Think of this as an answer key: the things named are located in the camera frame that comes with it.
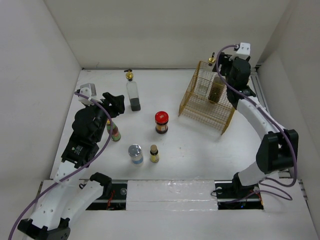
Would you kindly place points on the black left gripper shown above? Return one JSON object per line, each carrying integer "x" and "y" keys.
{"x": 116, "y": 107}

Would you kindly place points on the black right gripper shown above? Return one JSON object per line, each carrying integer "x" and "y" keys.
{"x": 224, "y": 59}

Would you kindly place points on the clear oil bottle gold spout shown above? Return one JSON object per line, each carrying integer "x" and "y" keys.
{"x": 205, "y": 74}

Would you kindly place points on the oil bottle with dark liquid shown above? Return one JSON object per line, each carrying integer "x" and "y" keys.
{"x": 132, "y": 91}

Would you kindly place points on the black cap vinegar bottle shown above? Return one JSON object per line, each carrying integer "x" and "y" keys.
{"x": 216, "y": 90}

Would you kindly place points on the red lid sauce jar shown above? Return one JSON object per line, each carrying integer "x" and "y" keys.
{"x": 161, "y": 122}

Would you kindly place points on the silver lid blue can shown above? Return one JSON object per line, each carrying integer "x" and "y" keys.
{"x": 135, "y": 153}

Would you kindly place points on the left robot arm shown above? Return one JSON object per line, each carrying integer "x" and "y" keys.
{"x": 62, "y": 202}

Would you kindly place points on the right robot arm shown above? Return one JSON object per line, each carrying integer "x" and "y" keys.
{"x": 278, "y": 149}

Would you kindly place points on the small yellow label bottle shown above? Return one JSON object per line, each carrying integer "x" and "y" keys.
{"x": 154, "y": 154}

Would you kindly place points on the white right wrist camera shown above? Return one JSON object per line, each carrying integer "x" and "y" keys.
{"x": 242, "y": 51}

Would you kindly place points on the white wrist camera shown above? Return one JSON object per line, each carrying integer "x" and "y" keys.
{"x": 242, "y": 51}
{"x": 88, "y": 90}

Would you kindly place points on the aluminium rail right side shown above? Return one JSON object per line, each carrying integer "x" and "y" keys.
{"x": 257, "y": 88}

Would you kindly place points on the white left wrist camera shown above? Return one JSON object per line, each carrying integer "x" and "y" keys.
{"x": 88, "y": 90}

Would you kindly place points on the gold wire basket rack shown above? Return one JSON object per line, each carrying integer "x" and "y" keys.
{"x": 198, "y": 107}

